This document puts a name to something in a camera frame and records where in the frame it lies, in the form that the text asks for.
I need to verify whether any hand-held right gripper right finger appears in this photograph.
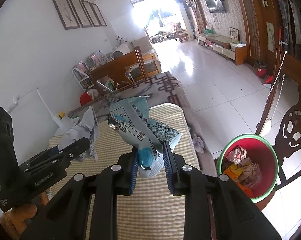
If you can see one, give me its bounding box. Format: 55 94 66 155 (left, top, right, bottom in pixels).
162 140 282 240

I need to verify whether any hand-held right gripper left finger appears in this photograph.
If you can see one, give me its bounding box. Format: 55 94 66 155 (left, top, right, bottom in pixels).
20 147 139 240

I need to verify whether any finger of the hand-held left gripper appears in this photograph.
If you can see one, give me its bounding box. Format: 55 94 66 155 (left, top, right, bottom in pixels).
18 146 66 172
54 137 91 167

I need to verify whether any white paper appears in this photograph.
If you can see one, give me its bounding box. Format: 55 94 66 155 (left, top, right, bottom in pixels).
54 105 100 162

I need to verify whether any blue white snack wrapper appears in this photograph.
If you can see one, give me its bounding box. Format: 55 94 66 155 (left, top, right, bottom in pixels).
108 95 183 179

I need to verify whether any yellow orange carton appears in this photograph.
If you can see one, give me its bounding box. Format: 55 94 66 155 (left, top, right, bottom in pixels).
223 164 244 182

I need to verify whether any paper ball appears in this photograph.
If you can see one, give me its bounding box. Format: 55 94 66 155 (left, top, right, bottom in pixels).
226 148 248 165

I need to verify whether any orange snack wrapper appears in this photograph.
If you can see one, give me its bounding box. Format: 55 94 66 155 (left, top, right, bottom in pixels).
237 182 253 198

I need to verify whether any red bin with green rim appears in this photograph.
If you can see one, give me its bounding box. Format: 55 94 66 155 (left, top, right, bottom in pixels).
215 134 280 204

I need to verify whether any person's left hand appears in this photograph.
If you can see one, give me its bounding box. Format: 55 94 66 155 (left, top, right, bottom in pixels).
0 192 50 240

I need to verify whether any yellow checkered cloth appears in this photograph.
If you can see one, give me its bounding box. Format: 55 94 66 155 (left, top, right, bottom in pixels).
48 104 200 240

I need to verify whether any red bag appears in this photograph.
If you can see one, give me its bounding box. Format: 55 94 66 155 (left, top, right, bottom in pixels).
80 92 94 106

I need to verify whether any white book rack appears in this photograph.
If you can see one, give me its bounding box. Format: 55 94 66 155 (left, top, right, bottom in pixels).
73 52 109 91

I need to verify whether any wooden bench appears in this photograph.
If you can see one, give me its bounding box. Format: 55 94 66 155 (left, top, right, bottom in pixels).
87 46 162 94

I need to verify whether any grey pillow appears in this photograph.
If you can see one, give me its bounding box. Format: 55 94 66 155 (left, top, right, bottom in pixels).
130 39 152 53

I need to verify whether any scooter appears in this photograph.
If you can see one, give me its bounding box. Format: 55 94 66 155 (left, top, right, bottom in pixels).
152 31 173 43

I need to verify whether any red flower pot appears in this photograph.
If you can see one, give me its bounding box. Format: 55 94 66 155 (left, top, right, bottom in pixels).
253 61 268 79

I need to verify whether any wooden television cabinet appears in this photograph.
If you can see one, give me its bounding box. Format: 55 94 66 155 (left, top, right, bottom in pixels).
197 33 248 66

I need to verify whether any star pattern framed picture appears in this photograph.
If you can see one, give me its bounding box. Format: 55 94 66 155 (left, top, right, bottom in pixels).
230 27 240 42

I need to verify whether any framed wall picture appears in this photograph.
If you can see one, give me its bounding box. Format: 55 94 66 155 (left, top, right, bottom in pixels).
68 0 93 28
50 0 80 30
81 0 102 27
90 2 107 27

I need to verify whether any white bead cord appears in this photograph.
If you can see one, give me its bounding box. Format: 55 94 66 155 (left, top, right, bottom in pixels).
259 51 288 135

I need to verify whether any flower wall panel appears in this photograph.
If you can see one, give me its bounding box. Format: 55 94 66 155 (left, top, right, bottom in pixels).
266 22 275 51

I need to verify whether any wall television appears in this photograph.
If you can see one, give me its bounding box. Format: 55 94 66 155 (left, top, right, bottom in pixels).
205 0 226 13

